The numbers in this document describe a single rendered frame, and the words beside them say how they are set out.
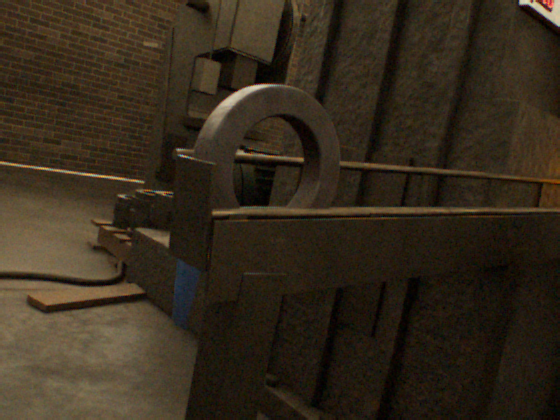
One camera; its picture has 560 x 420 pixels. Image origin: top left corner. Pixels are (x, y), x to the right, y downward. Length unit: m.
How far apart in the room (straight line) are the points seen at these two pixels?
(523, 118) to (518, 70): 0.12
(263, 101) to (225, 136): 0.06
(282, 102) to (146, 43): 6.62
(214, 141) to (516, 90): 0.81
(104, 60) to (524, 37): 6.09
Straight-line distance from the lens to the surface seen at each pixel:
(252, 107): 0.57
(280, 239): 0.58
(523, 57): 1.25
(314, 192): 0.64
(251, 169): 2.04
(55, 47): 6.80
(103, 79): 6.96
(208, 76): 5.18
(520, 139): 1.16
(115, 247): 2.87
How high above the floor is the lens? 0.67
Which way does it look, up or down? 6 degrees down
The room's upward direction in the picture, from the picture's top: 11 degrees clockwise
